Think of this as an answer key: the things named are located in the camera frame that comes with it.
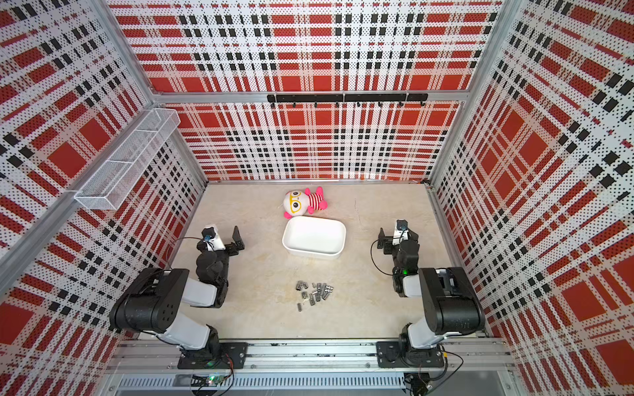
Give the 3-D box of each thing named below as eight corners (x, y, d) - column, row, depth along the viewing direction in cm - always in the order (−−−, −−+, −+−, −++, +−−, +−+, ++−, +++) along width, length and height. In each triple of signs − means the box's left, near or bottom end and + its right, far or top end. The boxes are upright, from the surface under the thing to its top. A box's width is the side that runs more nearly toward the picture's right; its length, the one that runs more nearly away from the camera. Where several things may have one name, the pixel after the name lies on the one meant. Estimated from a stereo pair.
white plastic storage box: (282, 261, 96) (279, 253, 92) (287, 224, 108) (285, 215, 103) (346, 261, 96) (347, 253, 92) (345, 224, 108) (345, 215, 103)
